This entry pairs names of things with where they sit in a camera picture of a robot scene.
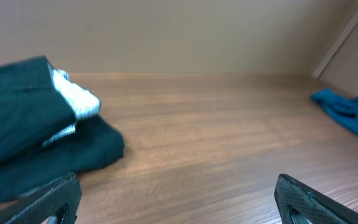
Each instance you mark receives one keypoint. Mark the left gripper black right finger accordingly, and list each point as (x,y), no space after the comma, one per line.
(298,203)

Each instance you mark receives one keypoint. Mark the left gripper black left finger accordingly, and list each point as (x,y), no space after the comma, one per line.
(56,202)

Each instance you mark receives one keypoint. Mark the folded dark green garment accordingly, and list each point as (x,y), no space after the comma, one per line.
(32,111)

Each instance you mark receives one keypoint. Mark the folded light patterned garment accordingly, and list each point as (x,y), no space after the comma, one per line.
(83,103)

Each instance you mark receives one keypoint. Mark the crumpled blue garment pile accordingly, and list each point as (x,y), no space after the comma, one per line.
(343,110)

